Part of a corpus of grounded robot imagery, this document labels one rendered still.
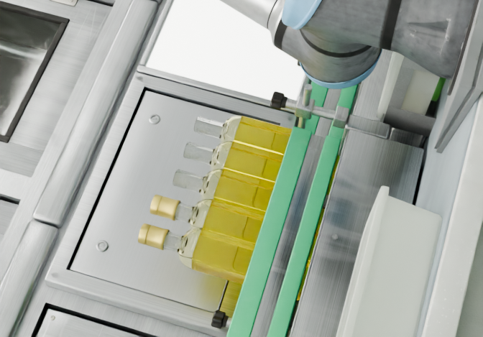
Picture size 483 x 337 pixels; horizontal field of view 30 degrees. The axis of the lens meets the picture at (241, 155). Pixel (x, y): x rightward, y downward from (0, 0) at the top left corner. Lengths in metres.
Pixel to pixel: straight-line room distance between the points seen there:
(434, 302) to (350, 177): 0.48
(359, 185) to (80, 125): 0.62
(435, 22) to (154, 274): 0.76
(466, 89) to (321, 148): 0.49
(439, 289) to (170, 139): 0.89
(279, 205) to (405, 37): 0.39
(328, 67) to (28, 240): 0.69
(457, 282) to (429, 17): 0.32
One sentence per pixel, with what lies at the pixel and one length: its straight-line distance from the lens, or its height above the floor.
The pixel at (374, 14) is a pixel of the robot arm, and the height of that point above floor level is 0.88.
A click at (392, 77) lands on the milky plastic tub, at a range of 1.38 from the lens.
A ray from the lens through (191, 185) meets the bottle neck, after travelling 1.53.
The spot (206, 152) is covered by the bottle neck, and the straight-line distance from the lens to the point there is 1.56.
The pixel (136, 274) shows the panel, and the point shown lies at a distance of 1.62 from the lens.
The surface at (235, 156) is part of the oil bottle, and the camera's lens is 1.54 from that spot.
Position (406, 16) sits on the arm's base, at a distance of 1.10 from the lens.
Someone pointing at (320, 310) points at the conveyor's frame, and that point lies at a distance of 1.30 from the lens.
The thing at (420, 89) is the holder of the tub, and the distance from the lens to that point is 1.40.
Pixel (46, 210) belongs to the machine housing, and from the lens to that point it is 1.69.
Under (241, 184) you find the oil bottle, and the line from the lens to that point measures 1.51.
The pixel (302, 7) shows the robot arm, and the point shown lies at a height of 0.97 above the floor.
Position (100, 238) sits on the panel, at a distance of 1.65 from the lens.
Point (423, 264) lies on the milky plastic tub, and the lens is 1.00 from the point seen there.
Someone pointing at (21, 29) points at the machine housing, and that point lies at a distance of 1.98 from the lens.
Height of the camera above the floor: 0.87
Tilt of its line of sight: 6 degrees up
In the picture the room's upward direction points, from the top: 75 degrees counter-clockwise
